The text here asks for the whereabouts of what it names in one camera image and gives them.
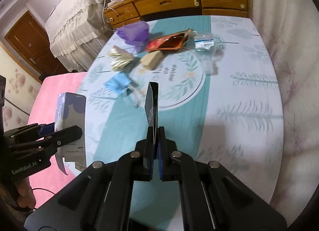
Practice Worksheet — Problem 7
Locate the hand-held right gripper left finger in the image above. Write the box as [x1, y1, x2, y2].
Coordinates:
[25, 126, 156, 231]

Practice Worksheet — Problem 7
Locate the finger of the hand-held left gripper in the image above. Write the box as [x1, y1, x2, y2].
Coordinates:
[5, 122, 56, 139]
[5, 125, 83, 158]

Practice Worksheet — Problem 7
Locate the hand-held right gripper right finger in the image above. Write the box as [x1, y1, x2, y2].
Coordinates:
[159, 126, 288, 231]

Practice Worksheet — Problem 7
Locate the lavender white box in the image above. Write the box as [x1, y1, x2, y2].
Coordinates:
[54, 92, 87, 172]

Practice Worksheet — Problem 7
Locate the black box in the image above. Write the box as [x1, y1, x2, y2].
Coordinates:
[144, 82, 159, 147]

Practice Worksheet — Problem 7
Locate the purple plastic bag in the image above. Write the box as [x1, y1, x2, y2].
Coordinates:
[117, 21, 150, 47]

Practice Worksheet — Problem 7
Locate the red orange snack packet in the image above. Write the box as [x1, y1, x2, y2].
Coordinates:
[145, 30, 192, 51]

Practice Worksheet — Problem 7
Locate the person's left hand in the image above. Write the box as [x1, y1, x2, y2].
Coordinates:
[0, 177, 35, 213]

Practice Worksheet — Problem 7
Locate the pink blanket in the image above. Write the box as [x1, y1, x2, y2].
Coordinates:
[26, 71, 88, 196]

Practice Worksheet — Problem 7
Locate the crumpled blue paper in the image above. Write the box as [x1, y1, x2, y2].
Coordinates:
[103, 72, 146, 108]

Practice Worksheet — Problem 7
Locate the brown wooden door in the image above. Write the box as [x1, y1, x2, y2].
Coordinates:
[4, 10, 70, 84]

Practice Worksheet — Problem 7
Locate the tree print tablecloth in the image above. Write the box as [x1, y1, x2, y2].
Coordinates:
[75, 15, 285, 231]

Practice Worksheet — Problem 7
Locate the small brown box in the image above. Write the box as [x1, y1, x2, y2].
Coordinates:
[140, 51, 163, 70]

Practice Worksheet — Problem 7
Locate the cream lace cloth cover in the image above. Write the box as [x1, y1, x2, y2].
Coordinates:
[45, 0, 112, 72]

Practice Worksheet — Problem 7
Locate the clear plastic packaging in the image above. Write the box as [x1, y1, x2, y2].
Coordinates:
[187, 31, 226, 74]

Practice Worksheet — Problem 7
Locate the wooden dresser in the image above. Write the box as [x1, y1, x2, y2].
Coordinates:
[103, 0, 250, 30]

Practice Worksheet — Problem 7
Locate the black cable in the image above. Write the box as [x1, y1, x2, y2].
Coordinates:
[31, 187, 61, 196]

